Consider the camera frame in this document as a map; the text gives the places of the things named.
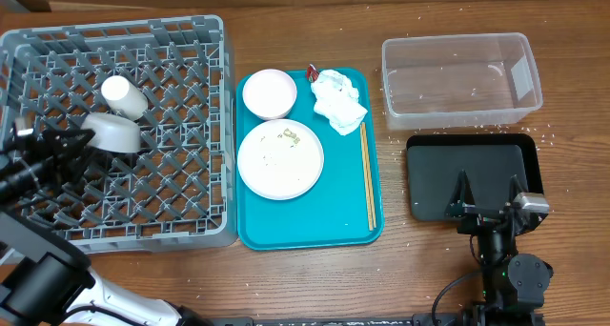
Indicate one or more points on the clear plastic bin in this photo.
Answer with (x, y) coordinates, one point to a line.
(456, 81)

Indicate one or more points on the white plate with rice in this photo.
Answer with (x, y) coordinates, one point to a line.
(280, 159)

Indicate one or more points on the white napkin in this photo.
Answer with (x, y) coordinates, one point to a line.
(337, 99)

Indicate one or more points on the teal plastic tray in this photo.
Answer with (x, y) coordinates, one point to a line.
(334, 211)

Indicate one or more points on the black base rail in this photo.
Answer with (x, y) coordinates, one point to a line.
(414, 320)

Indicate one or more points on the small pink plate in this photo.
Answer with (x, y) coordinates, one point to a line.
(269, 94)

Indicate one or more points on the red snack wrapper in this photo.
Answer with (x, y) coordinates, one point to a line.
(312, 73)

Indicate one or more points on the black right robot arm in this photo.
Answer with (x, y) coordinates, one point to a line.
(513, 284)

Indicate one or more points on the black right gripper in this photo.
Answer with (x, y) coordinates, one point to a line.
(478, 217)

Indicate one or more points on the black tray bin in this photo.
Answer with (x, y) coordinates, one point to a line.
(489, 161)

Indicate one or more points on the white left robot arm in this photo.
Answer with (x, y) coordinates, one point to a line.
(54, 283)

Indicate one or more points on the grey metal bowl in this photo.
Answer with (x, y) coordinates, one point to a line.
(112, 133)

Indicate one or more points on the white plastic cup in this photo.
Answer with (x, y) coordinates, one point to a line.
(124, 97)

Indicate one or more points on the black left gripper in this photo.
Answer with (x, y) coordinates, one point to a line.
(53, 155)

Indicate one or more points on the grey dishwasher rack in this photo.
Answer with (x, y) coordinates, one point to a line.
(175, 193)

